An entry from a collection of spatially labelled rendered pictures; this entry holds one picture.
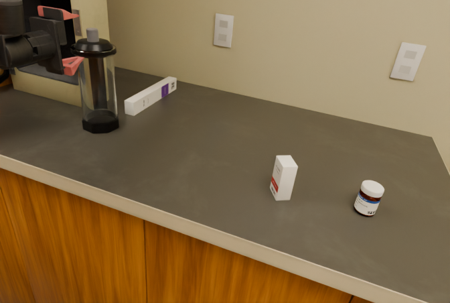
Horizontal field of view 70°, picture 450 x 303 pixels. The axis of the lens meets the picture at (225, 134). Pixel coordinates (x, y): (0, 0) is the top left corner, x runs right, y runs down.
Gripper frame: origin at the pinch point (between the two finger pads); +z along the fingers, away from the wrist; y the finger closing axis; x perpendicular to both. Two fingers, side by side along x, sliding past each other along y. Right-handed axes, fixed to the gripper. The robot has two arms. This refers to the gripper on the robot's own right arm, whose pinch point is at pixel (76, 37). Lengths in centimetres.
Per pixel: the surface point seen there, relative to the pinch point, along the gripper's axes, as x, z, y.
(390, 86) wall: -78, 55, -13
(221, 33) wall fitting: -16, 54, -5
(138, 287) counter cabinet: -23, -15, -59
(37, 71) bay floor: 31.6, 14.2, -17.7
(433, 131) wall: -95, 55, -26
